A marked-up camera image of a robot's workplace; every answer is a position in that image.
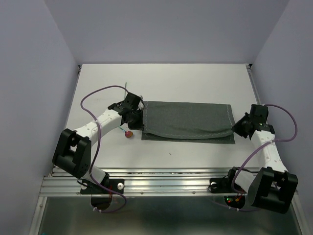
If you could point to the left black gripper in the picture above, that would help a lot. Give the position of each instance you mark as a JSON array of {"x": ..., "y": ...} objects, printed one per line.
[{"x": 139, "y": 125}]

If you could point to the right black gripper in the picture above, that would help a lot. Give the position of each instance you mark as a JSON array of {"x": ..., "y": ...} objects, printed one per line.
[{"x": 236, "y": 128}]

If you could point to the dark grey cloth napkin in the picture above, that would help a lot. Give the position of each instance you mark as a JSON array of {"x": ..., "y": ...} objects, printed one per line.
[{"x": 188, "y": 122}]

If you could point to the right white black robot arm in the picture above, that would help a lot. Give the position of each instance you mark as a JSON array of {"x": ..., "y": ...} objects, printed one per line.
[{"x": 263, "y": 176}]

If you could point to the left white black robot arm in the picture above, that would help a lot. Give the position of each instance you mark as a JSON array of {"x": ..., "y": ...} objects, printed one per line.
[{"x": 73, "y": 150}]

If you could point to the iridescent rainbow spoon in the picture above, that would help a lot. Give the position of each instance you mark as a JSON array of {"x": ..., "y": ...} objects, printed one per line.
[{"x": 128, "y": 134}]

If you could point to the aluminium right side rail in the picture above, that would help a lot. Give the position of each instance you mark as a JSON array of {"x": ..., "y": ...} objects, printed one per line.
[{"x": 258, "y": 89}]

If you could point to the aluminium front rail frame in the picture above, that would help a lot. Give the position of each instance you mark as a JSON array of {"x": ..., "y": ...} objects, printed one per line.
[{"x": 159, "y": 202}]

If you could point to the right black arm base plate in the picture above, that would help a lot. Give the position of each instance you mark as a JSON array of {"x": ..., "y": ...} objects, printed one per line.
[{"x": 224, "y": 185}]

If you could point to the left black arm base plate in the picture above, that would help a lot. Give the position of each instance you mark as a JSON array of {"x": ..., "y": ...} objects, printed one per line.
[{"x": 89, "y": 188}]

